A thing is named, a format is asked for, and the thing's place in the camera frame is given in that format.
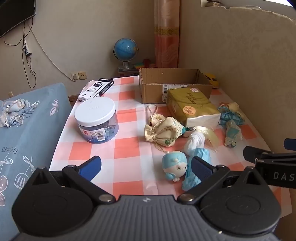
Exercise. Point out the cardboard box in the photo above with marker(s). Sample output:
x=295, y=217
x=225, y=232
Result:
x=152, y=92

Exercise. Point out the colourful toy blocks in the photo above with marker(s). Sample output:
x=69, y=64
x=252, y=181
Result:
x=143, y=63

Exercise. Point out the white power strip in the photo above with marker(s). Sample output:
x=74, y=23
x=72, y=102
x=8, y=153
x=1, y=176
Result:
x=26, y=48

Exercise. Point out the clear jar with white lid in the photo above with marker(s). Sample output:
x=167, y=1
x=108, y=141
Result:
x=94, y=115

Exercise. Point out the white wall socket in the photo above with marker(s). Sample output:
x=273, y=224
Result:
x=74, y=76

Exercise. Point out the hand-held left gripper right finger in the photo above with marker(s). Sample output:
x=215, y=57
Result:
x=201, y=167

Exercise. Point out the black television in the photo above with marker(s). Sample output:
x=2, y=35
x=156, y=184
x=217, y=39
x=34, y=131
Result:
x=13, y=14

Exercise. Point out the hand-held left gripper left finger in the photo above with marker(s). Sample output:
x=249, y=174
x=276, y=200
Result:
x=90, y=167

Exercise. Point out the olive tissue pack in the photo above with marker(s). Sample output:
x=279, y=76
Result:
x=187, y=102

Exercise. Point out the yellow toy car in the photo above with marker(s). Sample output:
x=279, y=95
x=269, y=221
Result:
x=212, y=80

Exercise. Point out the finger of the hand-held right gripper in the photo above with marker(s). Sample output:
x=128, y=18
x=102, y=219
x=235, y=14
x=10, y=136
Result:
x=256, y=154
x=291, y=144

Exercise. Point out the blue desk globe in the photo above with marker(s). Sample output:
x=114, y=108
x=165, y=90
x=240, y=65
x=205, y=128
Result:
x=126, y=49

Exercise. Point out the blue and white scarf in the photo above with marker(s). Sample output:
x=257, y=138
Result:
x=16, y=109

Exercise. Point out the orange checkered tablecloth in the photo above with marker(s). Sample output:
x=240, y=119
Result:
x=129, y=143

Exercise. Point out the black and white pen box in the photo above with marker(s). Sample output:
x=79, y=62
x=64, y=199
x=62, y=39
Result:
x=97, y=89

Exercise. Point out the orange patterned curtain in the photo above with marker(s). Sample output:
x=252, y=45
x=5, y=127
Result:
x=166, y=34

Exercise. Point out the beige wall socket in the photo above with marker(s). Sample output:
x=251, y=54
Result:
x=82, y=75

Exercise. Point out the blue face mask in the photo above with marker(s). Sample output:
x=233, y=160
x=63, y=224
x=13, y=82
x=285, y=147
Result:
x=190, y=178

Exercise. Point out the beige tasselled sachet pouch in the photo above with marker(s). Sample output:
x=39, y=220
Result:
x=165, y=132

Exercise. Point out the blue round doll toy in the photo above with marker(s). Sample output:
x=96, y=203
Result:
x=174, y=164

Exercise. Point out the white cloth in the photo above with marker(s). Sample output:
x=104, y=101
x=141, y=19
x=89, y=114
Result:
x=194, y=141

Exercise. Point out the blue net bag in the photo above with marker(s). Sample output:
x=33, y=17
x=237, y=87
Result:
x=227, y=117

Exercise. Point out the large cardboard sheet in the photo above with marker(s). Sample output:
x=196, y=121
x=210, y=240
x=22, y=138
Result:
x=231, y=51

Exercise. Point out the blue floral bed sheet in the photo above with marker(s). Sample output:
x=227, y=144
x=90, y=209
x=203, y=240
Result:
x=34, y=143

